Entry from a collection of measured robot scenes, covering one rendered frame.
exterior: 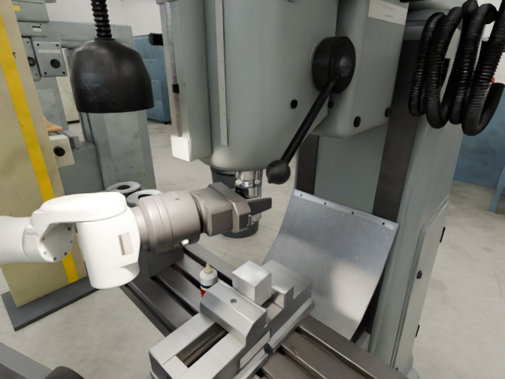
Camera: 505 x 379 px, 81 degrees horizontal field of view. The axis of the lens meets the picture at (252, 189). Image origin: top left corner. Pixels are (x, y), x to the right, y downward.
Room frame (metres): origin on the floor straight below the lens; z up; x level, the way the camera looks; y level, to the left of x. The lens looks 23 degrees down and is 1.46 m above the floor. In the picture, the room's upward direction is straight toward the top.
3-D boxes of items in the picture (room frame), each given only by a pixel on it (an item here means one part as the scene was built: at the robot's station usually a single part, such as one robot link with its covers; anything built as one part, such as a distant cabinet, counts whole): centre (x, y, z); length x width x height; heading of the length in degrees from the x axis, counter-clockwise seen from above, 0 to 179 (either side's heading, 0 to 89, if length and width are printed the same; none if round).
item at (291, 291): (0.45, 0.02, 0.99); 0.35 x 0.15 x 0.11; 139
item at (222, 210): (0.43, 0.08, 1.23); 0.13 x 0.12 x 0.10; 33
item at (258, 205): (0.45, -0.01, 1.23); 0.06 x 0.02 x 0.03; 123
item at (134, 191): (0.73, 0.32, 1.03); 0.22 x 0.12 x 0.20; 53
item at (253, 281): (0.47, 0.00, 1.05); 0.06 x 0.05 x 0.06; 49
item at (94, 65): (0.31, 0.14, 1.45); 0.07 x 0.07 x 0.06
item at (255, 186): (0.48, 0.01, 1.26); 0.05 x 0.05 x 0.01
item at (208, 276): (0.54, 0.10, 0.99); 0.04 x 0.04 x 0.11
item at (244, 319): (0.43, 0.04, 1.02); 0.12 x 0.06 x 0.04; 49
